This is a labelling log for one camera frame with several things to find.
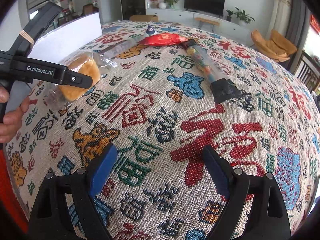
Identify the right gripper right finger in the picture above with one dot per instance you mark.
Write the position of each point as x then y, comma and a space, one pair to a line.
233, 186

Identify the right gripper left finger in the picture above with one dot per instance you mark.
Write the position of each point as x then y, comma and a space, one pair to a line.
85, 184

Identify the bagged bread loaf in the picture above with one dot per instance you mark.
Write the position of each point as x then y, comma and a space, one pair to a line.
86, 68

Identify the candy tube with black cap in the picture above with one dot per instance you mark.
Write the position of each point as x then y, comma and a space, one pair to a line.
221, 86

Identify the red snack packet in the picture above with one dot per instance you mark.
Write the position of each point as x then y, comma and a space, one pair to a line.
164, 39

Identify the person left hand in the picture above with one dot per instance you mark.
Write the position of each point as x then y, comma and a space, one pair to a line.
18, 104

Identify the white storage box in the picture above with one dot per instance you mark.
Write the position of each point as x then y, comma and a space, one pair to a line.
59, 43

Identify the patterned woven table cloth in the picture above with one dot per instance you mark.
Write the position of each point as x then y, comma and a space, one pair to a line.
159, 111

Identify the cardboard box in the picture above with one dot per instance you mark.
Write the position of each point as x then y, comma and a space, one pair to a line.
144, 18

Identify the dark wooden chair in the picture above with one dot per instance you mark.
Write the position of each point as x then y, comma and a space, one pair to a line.
308, 72

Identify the white blue triangular packet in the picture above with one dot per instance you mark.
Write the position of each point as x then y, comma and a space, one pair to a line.
150, 31

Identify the orange lounge chair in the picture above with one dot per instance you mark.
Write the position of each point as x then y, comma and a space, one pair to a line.
277, 47

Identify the white tv cabinet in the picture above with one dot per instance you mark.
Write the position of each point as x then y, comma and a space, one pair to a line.
227, 29

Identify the green potted plant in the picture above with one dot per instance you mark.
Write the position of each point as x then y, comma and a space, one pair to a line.
243, 18

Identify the small wooden bench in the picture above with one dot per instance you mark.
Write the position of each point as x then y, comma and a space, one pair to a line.
212, 24

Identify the grey curtain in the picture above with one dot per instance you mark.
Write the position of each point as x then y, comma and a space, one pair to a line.
297, 31

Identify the black flat television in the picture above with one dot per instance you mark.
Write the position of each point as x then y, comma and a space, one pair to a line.
215, 7

